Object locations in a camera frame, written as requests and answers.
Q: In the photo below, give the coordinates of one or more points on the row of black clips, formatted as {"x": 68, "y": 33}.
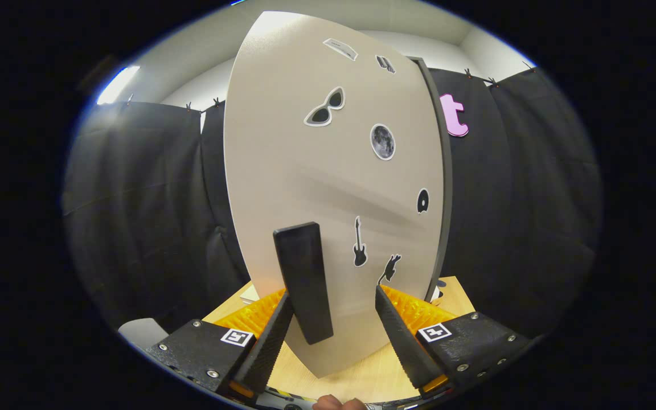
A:
{"x": 467, "y": 73}

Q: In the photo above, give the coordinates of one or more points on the long ceiling light strip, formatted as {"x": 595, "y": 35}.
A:
{"x": 117, "y": 85}

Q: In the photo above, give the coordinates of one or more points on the beige shoe cabinet door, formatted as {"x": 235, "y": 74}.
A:
{"x": 282, "y": 171}

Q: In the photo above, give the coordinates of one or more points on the black backdrop cloth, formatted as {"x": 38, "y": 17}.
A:
{"x": 134, "y": 216}

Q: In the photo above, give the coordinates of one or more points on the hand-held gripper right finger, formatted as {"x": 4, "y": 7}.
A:
{"x": 405, "y": 347}

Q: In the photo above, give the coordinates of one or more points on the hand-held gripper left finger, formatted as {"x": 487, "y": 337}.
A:
{"x": 268, "y": 347}

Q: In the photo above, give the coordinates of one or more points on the dark grey shoe cabinet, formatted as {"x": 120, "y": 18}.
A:
{"x": 446, "y": 171}

